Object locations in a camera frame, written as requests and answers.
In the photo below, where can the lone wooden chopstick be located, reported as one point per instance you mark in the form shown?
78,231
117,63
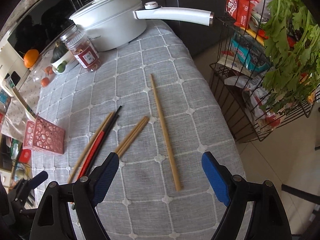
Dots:
172,161

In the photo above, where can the dark green squash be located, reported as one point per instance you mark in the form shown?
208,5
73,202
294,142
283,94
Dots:
59,51

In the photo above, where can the wooden chopstick bundle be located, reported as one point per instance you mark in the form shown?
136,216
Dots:
131,136

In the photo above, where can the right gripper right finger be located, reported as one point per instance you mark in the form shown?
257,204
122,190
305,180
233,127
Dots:
218,177

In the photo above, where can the clear jar red label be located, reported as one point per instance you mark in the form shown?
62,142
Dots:
82,49

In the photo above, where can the large orange fruit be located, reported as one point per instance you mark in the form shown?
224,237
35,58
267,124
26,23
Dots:
30,57

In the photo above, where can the green leafy vegetables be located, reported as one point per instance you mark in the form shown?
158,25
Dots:
292,45

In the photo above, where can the black wire rack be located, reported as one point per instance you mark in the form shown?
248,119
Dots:
240,93

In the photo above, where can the red snack bag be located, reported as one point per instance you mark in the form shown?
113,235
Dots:
241,11

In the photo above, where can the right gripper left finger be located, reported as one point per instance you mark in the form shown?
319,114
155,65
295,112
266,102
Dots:
102,177

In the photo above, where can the black microwave oven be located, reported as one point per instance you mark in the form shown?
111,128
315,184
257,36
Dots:
42,24

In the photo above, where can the clear jar red contents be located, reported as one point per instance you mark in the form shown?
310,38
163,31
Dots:
69,33

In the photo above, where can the wooden chopstick far left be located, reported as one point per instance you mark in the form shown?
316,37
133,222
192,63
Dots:
87,148

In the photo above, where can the white bowl green handle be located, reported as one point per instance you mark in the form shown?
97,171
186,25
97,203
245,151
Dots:
64,64

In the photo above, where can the white electric cooking pot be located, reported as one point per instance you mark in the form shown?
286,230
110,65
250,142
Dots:
110,24

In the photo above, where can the black chopstick pair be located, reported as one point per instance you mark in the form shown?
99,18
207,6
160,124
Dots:
107,128

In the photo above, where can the grey quilted tablecloth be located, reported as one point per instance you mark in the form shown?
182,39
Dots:
142,202

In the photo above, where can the teal snack packet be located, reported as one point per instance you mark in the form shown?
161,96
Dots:
250,53

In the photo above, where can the cream air fryer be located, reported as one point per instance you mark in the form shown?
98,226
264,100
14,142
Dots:
12,65

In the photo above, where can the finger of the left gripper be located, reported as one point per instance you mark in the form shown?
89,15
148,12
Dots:
37,180

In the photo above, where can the pink perforated utensil basket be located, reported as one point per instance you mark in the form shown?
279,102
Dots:
43,136

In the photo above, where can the floral white tablecloth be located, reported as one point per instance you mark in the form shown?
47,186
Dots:
15,119

